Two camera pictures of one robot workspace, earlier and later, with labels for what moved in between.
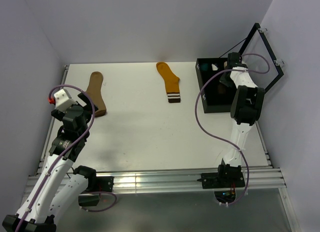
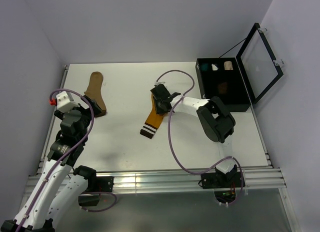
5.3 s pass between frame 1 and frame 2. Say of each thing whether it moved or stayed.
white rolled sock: stayed
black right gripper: moved
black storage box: stayed
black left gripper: stayed
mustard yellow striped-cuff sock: moved
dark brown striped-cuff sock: stayed
